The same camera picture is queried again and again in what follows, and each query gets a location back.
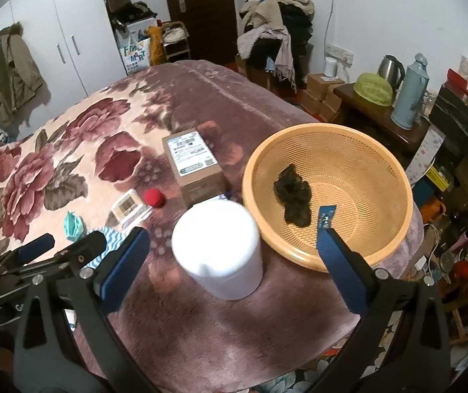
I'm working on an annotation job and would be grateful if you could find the olive green parka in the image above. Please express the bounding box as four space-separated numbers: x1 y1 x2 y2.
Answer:
0 22 45 127

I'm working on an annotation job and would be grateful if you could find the floral plush blanket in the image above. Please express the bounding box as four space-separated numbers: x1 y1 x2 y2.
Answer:
0 59 425 389

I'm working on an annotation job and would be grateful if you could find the green mesh food cover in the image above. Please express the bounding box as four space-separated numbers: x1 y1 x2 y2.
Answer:
352 72 394 107

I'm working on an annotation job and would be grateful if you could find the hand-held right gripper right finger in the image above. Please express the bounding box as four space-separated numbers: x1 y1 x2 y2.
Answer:
312 204 451 393

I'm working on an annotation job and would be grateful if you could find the white wall cable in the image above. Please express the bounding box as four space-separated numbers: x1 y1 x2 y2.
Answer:
327 0 335 46

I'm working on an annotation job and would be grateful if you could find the orange plastic basket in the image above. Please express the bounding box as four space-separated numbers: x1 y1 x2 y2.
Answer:
242 122 414 273

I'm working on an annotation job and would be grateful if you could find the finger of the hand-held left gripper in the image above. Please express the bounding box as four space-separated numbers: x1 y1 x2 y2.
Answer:
0 233 57 276
21 230 109 278

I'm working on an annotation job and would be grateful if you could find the steel electric kettle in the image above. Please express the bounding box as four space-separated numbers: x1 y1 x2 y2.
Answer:
377 54 405 88

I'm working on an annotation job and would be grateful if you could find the dark clothes heap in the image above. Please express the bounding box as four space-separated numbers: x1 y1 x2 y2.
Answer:
111 2 159 29

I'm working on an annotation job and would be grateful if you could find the blue white striped cloth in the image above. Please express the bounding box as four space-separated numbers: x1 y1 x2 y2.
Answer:
87 226 130 270

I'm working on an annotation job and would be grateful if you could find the floral patterned paper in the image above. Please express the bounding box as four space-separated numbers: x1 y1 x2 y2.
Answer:
406 125 443 185

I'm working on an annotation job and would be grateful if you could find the stack of cardboard boxes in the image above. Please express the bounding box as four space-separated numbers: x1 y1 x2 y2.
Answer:
299 73 347 123

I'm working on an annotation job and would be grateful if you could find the white wardrobe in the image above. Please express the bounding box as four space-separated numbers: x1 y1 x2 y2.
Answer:
0 0 130 144

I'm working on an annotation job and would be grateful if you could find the dark wooden side table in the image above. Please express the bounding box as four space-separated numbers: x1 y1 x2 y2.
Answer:
334 82 433 156

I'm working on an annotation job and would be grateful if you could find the white plastic jar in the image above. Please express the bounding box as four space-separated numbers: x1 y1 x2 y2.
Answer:
171 200 262 300

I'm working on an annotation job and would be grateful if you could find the cardboard box with white label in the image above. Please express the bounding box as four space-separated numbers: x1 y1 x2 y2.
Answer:
162 130 228 207

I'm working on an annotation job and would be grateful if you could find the red box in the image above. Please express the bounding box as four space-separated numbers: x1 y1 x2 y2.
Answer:
446 69 468 91

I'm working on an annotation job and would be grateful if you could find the clear cotton swab box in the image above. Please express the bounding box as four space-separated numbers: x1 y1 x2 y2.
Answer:
110 189 153 230

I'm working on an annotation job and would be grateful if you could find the black marble cabinet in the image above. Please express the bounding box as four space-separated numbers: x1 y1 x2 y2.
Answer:
428 82 468 181

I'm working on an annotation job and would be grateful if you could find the yellow bag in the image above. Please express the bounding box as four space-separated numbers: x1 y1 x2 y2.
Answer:
148 26 167 66

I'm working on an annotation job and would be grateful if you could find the wooden shoe rack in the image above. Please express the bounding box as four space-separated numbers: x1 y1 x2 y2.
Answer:
161 20 191 64

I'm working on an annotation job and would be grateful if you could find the dark brown door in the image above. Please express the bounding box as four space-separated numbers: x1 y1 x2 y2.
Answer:
161 0 239 66

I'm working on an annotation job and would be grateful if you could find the red makeup sponge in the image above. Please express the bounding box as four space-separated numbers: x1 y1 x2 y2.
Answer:
143 189 166 209

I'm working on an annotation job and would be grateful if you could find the pile of clothes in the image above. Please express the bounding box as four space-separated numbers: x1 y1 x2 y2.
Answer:
237 0 315 93

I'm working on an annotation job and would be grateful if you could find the light blue thermos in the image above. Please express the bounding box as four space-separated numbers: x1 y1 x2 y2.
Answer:
390 52 429 129

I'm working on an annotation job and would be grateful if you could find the teal face mask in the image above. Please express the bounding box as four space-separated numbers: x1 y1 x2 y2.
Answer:
63 211 87 241

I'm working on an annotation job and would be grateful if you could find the dark patterned cloth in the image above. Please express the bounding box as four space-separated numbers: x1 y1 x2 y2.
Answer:
272 164 313 227

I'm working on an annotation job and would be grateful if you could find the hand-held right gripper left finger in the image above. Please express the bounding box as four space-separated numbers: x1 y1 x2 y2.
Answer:
13 227 165 393

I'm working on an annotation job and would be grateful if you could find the white printed shopping bag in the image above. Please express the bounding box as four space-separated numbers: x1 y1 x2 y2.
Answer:
119 35 152 75

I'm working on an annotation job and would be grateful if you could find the wooden stool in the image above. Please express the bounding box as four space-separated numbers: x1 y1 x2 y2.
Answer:
442 290 468 345

